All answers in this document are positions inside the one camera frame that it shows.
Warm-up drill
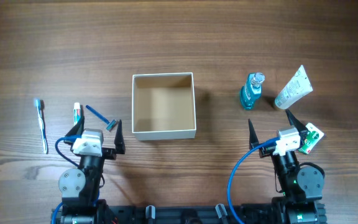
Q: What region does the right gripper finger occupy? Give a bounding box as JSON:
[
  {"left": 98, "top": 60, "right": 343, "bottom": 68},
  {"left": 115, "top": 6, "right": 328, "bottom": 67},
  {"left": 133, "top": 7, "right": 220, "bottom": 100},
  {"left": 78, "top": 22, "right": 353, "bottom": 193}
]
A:
[
  {"left": 285, "top": 109, "right": 308, "bottom": 137},
  {"left": 248, "top": 119, "right": 259, "bottom": 149}
]

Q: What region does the blue cable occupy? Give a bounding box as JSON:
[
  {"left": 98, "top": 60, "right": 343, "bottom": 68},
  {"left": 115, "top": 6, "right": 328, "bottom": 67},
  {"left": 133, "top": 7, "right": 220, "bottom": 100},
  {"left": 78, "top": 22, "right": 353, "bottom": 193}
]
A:
[
  {"left": 226, "top": 136, "right": 281, "bottom": 224},
  {"left": 50, "top": 134, "right": 101, "bottom": 224}
]

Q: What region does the blue mouthwash bottle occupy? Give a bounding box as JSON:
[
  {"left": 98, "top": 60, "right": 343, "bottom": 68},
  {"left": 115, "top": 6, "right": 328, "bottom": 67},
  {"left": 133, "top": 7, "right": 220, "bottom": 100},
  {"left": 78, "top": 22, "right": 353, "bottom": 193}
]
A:
[{"left": 239, "top": 72, "right": 265, "bottom": 110}]

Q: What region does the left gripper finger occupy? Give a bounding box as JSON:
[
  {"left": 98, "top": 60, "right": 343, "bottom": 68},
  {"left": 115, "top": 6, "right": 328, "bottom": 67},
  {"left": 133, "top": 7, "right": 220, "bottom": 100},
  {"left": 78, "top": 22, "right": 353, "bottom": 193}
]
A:
[
  {"left": 114, "top": 119, "right": 126, "bottom": 152},
  {"left": 64, "top": 116, "right": 85, "bottom": 143}
]

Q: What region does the blue white toothbrush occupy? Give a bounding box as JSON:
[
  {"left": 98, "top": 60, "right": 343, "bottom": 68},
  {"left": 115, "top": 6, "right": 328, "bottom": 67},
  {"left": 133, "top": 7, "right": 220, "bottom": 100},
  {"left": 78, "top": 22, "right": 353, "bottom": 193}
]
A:
[{"left": 34, "top": 98, "right": 48, "bottom": 154}]

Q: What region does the white cream tube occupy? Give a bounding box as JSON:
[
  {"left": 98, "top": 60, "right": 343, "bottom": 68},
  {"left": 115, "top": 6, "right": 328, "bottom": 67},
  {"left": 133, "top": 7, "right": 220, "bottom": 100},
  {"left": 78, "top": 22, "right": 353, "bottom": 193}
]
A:
[{"left": 275, "top": 65, "right": 313, "bottom": 110}]

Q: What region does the right blue cable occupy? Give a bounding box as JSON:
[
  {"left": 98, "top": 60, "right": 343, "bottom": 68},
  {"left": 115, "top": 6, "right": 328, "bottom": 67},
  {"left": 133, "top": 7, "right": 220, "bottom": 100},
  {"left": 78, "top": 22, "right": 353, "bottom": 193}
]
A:
[{"left": 226, "top": 136, "right": 281, "bottom": 224}]

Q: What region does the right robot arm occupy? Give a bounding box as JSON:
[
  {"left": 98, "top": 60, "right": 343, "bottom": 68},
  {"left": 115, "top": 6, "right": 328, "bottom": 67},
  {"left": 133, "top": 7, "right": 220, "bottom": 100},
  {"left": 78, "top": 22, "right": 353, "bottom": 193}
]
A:
[{"left": 241, "top": 109, "right": 327, "bottom": 224}]

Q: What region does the left blue cable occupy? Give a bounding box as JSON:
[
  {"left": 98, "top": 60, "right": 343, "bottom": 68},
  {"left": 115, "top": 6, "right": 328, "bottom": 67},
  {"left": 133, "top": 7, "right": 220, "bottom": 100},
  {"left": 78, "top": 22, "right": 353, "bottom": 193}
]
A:
[{"left": 50, "top": 134, "right": 101, "bottom": 224}]

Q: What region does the blue disposable razor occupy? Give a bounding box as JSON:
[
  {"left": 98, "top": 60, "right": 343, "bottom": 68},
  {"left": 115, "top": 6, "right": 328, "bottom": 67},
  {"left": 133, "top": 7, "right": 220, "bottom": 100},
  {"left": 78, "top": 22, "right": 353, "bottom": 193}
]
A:
[{"left": 86, "top": 105, "right": 117, "bottom": 131}]

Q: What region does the white cardboard box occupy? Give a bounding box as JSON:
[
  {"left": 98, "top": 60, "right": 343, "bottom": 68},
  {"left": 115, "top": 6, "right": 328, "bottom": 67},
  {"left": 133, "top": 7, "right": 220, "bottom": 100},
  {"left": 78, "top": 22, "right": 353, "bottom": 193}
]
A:
[{"left": 132, "top": 72, "right": 197, "bottom": 141}]

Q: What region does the green soap box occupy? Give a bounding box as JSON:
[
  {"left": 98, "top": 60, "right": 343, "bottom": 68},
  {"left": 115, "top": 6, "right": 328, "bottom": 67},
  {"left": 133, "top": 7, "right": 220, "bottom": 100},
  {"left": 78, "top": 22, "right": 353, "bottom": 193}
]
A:
[{"left": 298, "top": 123, "right": 324, "bottom": 154}]

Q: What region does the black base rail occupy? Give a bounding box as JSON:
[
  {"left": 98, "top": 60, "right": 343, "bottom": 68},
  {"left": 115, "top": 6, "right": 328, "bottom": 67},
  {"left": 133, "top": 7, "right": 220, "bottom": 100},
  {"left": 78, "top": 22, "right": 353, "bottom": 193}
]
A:
[{"left": 50, "top": 203, "right": 326, "bottom": 224}]

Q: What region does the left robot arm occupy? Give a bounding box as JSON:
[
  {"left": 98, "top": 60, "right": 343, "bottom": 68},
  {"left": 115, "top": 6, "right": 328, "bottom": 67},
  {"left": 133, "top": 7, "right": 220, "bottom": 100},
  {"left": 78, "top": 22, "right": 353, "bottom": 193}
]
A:
[{"left": 51, "top": 116, "right": 126, "bottom": 224}]

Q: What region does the small toothpaste tube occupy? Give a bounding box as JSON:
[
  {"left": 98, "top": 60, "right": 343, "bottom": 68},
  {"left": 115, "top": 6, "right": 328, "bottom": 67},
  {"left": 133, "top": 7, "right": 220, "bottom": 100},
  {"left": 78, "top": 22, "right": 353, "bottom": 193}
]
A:
[{"left": 73, "top": 102, "right": 81, "bottom": 125}]

